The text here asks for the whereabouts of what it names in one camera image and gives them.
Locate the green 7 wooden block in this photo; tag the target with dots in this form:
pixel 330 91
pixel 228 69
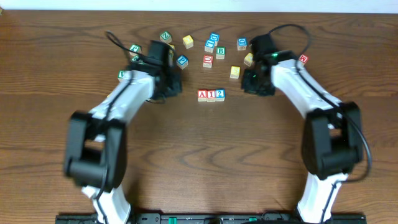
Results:
pixel 136 58

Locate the red M wooden block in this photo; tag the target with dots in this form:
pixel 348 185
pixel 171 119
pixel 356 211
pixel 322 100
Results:
pixel 303 59

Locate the green V wooden block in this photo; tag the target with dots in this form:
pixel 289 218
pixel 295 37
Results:
pixel 121 75

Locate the yellow block far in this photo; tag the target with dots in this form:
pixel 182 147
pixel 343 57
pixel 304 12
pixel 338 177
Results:
pixel 188 42

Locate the yellow block behind N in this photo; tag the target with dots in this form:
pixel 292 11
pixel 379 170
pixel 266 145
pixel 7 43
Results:
pixel 172 48

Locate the red I wooden block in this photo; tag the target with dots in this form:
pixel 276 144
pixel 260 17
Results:
pixel 211 95

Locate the plain yellow block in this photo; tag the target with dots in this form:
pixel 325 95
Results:
pixel 235 72
pixel 248 60

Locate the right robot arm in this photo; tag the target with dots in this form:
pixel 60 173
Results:
pixel 332 141

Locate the green J wooden block left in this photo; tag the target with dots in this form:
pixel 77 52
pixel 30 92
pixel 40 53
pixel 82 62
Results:
pixel 135 50

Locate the blue D wooden block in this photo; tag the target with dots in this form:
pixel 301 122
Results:
pixel 242 44

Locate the green B wooden block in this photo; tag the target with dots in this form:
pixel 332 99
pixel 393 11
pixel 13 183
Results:
pixel 220 53

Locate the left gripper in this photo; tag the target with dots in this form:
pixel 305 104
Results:
pixel 176 86

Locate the blue D block rear left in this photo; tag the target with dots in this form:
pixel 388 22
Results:
pixel 214 37

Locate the red A wooden block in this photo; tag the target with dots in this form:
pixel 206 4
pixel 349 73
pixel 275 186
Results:
pixel 202 95

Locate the blue L block stacked front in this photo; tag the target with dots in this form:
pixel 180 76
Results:
pixel 209 46

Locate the plain yellow block lower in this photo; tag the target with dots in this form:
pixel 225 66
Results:
pixel 235 72

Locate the blue P wooden block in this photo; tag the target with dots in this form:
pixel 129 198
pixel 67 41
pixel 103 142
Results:
pixel 182 62

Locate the plain yellow block upper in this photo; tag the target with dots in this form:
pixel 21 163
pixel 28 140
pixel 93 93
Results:
pixel 248 60

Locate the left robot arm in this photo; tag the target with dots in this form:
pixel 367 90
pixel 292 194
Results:
pixel 96 148

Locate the blue 2 wooden block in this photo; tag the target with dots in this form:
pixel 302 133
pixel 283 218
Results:
pixel 220 95

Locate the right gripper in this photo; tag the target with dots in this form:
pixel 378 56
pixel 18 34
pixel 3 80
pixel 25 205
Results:
pixel 248 86

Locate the red U block left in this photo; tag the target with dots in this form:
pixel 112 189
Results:
pixel 207 61

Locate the green Z wooden block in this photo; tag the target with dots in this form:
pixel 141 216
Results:
pixel 165 37

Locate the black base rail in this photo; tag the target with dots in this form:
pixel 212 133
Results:
pixel 156 218

